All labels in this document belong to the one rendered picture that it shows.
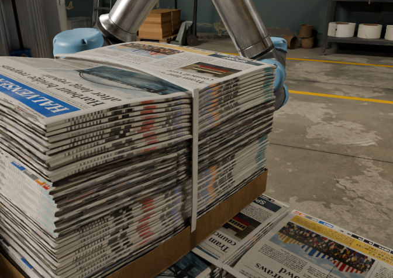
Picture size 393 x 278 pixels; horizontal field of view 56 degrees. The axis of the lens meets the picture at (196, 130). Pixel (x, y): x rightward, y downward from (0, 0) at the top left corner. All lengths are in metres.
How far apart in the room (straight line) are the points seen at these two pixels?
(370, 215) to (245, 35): 1.58
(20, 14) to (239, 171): 0.75
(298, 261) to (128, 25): 0.71
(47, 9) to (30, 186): 1.01
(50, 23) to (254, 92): 0.93
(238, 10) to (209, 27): 6.53
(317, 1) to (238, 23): 6.09
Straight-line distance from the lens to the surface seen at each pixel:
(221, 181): 0.52
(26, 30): 1.10
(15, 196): 0.41
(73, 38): 0.91
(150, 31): 6.63
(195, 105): 0.41
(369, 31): 6.30
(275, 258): 0.53
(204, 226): 0.52
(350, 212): 2.18
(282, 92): 0.97
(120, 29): 1.00
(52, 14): 1.33
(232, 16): 0.79
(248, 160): 0.56
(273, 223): 0.60
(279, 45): 0.92
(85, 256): 0.39
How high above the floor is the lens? 1.18
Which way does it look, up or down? 23 degrees down
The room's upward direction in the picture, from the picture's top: straight up
